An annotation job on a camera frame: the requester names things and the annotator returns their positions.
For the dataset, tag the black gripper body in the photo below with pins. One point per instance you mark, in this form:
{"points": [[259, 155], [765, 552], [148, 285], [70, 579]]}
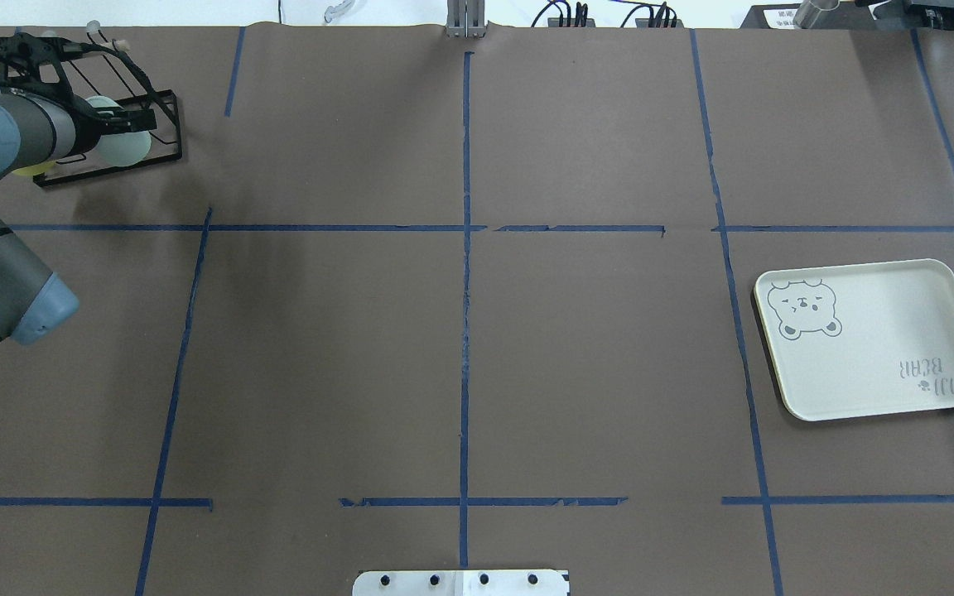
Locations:
{"points": [[88, 130]]}

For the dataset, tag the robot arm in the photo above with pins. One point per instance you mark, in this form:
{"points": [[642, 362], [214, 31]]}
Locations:
{"points": [[34, 298]]}

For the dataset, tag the yellow cup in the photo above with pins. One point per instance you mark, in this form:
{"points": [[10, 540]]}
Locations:
{"points": [[35, 170]]}

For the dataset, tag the metal cup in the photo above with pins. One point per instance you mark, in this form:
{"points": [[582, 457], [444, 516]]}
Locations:
{"points": [[815, 14]]}

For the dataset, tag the cream bear tray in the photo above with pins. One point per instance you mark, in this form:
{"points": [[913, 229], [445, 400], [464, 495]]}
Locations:
{"points": [[868, 339]]}

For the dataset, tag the black wire cup rack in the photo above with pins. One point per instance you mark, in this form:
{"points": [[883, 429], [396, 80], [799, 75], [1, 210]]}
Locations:
{"points": [[35, 129]]}

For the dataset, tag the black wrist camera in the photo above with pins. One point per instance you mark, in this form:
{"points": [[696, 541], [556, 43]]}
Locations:
{"points": [[35, 64]]}

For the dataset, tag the aluminium frame post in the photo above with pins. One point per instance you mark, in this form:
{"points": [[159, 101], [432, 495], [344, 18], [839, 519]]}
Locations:
{"points": [[466, 19]]}

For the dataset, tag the metal base plate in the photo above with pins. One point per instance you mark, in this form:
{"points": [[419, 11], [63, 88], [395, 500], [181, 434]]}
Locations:
{"points": [[463, 582]]}

